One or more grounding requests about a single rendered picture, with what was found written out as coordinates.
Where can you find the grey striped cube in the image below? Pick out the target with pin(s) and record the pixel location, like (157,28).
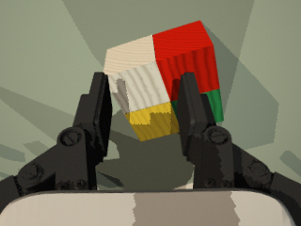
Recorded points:
(134,77)

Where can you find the yellow cube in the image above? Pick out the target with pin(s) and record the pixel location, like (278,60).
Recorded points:
(155,121)

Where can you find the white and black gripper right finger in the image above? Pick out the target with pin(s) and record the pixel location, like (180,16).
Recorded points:
(210,147)

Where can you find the red cube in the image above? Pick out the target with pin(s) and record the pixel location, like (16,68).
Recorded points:
(185,49)

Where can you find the green cube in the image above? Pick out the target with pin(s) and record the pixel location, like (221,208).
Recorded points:
(215,102)

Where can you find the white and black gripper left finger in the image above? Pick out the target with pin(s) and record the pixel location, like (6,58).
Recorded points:
(70,164)

